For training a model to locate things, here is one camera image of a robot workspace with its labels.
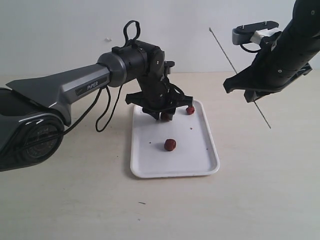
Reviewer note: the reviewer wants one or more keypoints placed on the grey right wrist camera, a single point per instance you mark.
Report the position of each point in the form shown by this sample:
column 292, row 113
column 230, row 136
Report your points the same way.
column 254, row 32

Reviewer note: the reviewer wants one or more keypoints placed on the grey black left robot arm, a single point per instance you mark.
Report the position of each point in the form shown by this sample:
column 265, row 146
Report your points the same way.
column 35, row 113

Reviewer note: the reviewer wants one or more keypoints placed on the thin metal skewer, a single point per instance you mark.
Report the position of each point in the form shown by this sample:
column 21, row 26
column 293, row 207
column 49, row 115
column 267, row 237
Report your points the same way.
column 236, row 72

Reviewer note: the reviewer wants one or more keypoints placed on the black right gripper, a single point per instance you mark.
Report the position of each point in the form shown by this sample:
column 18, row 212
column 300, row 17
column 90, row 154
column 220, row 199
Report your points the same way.
column 279, row 62

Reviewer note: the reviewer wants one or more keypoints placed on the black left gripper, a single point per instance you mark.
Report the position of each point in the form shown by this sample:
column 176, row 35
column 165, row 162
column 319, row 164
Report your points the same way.
column 157, row 94

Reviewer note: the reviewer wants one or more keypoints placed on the white plastic tray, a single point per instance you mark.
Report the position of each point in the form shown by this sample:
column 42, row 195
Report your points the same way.
column 195, row 153

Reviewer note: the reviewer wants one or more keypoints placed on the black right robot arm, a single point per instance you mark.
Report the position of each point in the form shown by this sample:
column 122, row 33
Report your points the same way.
column 305, row 22

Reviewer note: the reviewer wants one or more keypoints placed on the dark brown rounded block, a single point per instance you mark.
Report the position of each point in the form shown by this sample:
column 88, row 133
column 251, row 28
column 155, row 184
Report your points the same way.
column 166, row 117

